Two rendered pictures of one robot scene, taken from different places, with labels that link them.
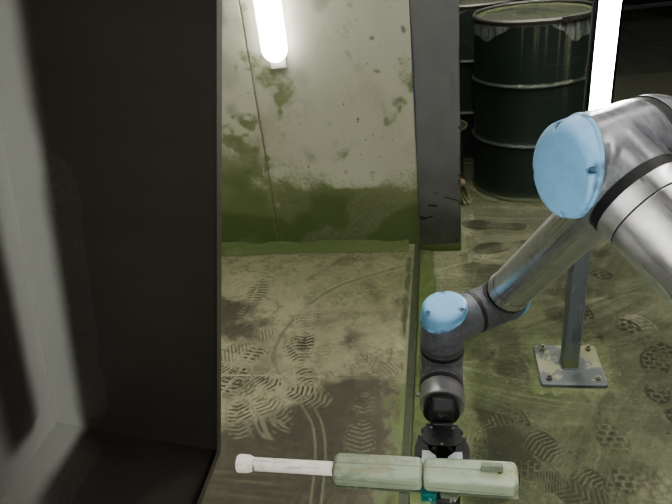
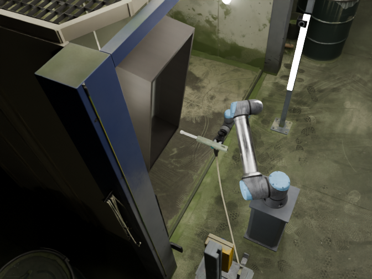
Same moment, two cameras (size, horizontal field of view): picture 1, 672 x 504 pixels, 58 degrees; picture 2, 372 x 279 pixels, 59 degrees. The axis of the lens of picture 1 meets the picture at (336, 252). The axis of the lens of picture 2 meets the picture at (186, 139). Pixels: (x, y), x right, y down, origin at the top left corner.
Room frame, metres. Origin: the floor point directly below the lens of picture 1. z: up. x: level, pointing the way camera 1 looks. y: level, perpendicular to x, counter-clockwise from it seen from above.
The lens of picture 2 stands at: (-1.04, -0.55, 2.94)
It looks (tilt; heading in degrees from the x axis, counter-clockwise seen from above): 52 degrees down; 22
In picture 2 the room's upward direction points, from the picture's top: 7 degrees counter-clockwise
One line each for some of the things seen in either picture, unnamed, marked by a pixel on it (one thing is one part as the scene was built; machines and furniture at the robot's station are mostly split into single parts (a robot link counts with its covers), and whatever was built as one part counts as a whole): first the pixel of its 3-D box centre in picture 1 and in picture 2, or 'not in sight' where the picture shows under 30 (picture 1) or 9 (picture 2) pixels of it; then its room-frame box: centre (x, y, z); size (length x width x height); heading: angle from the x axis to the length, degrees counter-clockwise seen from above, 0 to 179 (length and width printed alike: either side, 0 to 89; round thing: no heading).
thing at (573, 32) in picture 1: (529, 101); (328, 21); (3.03, -1.07, 0.44); 0.59 x 0.58 x 0.89; 3
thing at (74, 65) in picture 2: not in sight; (139, 215); (-0.34, 0.09, 1.14); 0.18 x 0.18 x 2.29; 78
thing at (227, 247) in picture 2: not in sight; (218, 254); (-0.54, -0.44, 1.42); 0.12 x 0.06 x 0.26; 78
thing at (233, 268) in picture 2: not in sight; (225, 264); (-0.44, -0.46, 0.95); 0.26 x 0.15 x 0.32; 78
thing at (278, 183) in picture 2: not in sight; (277, 185); (0.25, -0.70, 0.83); 0.17 x 0.15 x 0.18; 113
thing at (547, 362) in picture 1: (568, 365); (281, 125); (1.53, -0.72, 0.01); 0.20 x 0.20 x 0.01; 78
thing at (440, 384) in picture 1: (439, 400); (224, 130); (0.92, -0.17, 0.51); 0.10 x 0.05 x 0.09; 79
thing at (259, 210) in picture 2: not in sight; (269, 215); (0.25, -0.71, 0.32); 0.31 x 0.31 x 0.64; 78
